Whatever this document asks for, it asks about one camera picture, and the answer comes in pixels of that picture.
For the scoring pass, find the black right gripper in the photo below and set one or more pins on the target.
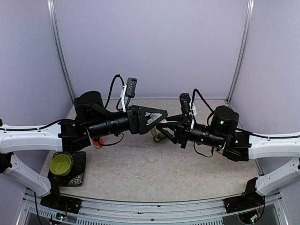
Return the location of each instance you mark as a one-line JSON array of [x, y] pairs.
[[181, 130]]

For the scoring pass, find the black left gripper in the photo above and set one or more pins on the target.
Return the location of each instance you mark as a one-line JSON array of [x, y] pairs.
[[137, 113]]

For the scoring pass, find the green pill organizer box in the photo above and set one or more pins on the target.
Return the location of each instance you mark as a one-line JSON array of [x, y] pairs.
[[157, 136]]

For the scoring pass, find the white pill bottle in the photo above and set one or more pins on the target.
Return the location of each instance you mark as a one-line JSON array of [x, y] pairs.
[[154, 117]]

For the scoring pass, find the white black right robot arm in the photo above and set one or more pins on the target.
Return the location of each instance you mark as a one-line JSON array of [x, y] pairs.
[[238, 145]]

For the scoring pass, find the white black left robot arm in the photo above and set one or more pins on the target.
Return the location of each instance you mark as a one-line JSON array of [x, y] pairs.
[[92, 121]]

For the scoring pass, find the red bottle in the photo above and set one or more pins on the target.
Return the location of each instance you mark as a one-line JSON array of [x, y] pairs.
[[97, 142]]

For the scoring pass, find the black patterned square plate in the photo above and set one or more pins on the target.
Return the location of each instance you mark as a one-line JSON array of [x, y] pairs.
[[76, 175]]

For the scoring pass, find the green bowl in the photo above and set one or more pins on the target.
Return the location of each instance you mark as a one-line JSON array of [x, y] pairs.
[[60, 165]]

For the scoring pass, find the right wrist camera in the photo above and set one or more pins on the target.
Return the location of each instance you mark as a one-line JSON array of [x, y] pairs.
[[185, 103]]

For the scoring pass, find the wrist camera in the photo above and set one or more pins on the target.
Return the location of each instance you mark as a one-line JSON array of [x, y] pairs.
[[131, 86], [185, 103]]

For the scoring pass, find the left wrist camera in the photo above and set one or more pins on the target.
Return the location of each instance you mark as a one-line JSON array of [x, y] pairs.
[[131, 86]]

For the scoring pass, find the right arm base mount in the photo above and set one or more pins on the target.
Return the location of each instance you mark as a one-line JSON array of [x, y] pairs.
[[247, 200]]

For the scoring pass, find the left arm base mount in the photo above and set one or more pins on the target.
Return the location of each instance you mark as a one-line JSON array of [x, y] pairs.
[[62, 203]]

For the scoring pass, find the right aluminium frame post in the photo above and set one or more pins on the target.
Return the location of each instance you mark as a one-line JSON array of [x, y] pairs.
[[242, 50]]

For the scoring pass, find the aluminium frame post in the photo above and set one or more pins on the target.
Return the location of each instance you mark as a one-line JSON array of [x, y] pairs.
[[242, 50], [59, 49]]

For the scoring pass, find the front aluminium rail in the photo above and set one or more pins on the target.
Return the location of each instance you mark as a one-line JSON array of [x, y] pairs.
[[106, 212]]

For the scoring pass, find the left aluminium frame post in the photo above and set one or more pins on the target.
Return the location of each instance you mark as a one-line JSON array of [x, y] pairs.
[[59, 49]]

